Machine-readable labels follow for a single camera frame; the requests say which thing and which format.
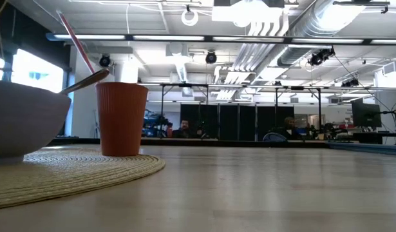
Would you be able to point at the black partition panels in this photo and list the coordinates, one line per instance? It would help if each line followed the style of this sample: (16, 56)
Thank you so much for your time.
(239, 122)

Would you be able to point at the round woven beige placemat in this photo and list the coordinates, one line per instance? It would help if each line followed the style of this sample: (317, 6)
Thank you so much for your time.
(72, 180)

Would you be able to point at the white ceiling unit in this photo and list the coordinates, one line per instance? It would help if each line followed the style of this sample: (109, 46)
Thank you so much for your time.
(246, 13)

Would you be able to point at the orange ribbed plastic cup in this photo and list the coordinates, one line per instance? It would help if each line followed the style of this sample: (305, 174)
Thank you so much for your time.
(120, 122)

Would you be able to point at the red drinking straw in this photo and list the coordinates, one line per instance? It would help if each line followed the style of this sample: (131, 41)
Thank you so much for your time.
(75, 42)

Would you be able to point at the silver metal spoon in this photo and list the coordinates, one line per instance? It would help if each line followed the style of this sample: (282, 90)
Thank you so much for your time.
(98, 76)

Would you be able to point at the black metal frame rig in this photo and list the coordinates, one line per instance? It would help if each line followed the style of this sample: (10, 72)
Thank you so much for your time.
(184, 85)

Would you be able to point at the large bright window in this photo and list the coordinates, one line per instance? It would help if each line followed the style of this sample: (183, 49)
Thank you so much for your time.
(36, 74)

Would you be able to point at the blue office chair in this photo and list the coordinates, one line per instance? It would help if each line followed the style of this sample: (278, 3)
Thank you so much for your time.
(274, 137)

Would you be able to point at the blue strip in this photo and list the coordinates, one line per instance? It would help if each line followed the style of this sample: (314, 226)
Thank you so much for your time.
(371, 149)

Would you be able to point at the black table edge rail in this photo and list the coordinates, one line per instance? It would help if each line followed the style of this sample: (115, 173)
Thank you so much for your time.
(172, 142)

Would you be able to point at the grey ceramic bowl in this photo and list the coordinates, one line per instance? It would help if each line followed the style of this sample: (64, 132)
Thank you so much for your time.
(24, 122)

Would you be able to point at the silver ventilation duct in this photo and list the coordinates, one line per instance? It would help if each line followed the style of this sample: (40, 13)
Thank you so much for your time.
(313, 19)

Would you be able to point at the black monitor on arm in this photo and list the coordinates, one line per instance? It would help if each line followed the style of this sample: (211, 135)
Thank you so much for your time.
(365, 114)

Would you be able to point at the person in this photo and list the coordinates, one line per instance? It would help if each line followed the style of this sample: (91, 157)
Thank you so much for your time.
(289, 127)
(184, 129)

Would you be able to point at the black ceiling lamp cluster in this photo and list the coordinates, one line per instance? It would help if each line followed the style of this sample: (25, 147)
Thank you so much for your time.
(320, 57)

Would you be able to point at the black round ceiling lamp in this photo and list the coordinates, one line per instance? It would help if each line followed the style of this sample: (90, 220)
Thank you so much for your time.
(105, 61)
(211, 57)

